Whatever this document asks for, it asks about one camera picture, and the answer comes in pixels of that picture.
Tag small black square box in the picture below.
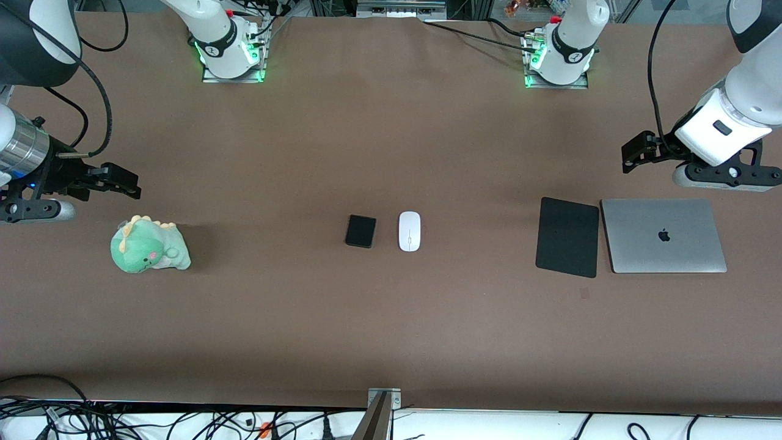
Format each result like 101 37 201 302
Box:
345 214 378 249

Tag white computer mouse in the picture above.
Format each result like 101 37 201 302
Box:
398 211 422 252

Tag black mouse pad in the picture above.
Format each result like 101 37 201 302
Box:
535 197 600 279

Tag green plush dinosaur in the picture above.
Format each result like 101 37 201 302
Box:
110 214 192 274

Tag silver laptop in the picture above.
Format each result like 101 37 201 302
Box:
601 198 728 274

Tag aluminium support beam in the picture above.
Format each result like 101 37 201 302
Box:
351 391 393 440

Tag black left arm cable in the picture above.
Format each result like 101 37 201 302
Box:
647 0 680 153

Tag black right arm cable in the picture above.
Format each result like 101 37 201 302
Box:
0 6 115 161

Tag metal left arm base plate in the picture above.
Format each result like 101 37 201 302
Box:
522 31 591 90

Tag black looped cable behind arm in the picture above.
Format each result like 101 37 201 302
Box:
76 0 130 53

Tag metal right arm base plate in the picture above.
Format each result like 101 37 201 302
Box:
200 17 269 84

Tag black looped floor cable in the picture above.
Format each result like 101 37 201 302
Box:
0 373 95 422

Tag black cable to arm base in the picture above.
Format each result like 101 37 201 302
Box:
423 17 541 57

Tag aluminium frame with sockets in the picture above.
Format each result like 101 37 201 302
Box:
356 0 448 20

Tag metal table edge bracket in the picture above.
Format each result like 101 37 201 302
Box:
368 387 403 411

